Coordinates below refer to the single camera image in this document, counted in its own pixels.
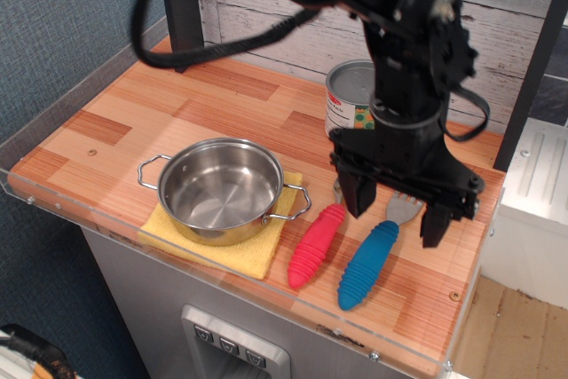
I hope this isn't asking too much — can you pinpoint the grey toy fridge cabinet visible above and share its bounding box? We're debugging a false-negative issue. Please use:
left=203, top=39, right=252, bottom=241
left=83, top=229, right=406, bottom=378

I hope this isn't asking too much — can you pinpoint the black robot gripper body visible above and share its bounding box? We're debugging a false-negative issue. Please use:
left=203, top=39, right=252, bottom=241
left=329, top=123, right=485, bottom=220

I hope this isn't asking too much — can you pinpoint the red handled metal spoon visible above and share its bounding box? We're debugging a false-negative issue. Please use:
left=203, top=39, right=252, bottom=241
left=288, top=178, right=346, bottom=289

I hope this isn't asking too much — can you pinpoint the silver dispenser panel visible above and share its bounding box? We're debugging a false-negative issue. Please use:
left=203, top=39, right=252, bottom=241
left=181, top=304, right=292, bottom=378

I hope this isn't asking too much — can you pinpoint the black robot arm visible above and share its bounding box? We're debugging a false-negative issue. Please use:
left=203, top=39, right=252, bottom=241
left=290, top=0, right=490, bottom=248

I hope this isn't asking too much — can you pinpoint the dark right frame post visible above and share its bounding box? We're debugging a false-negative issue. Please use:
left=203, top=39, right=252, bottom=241
left=493, top=0, right=567, bottom=172

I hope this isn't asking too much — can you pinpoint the yellow cloth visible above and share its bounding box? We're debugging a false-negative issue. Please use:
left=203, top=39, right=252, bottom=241
left=137, top=170, right=304, bottom=281

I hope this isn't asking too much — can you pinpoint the blue handled metal fork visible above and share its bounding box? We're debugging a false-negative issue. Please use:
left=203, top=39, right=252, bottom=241
left=337, top=193, right=423, bottom=311

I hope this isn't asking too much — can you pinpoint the black vertical post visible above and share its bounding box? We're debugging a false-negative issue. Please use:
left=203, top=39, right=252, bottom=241
left=164, top=0, right=204, bottom=53

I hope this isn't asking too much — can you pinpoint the toy food can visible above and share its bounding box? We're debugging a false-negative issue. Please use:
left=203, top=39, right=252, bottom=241
left=325, top=59, right=375, bottom=134

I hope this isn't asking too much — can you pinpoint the orange object at corner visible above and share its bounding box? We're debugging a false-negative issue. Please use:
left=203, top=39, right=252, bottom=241
left=31, top=363, right=53, bottom=379

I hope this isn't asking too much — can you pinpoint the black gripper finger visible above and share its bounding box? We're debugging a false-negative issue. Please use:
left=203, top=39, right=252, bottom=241
left=421, top=203, right=454, bottom=249
left=336, top=165, right=376, bottom=218

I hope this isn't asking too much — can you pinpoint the black braided cable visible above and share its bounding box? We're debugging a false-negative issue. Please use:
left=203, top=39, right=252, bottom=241
left=131, top=0, right=323, bottom=69

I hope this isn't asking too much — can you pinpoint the stainless steel pot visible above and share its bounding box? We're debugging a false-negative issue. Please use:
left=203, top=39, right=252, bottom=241
left=138, top=138, right=312, bottom=246

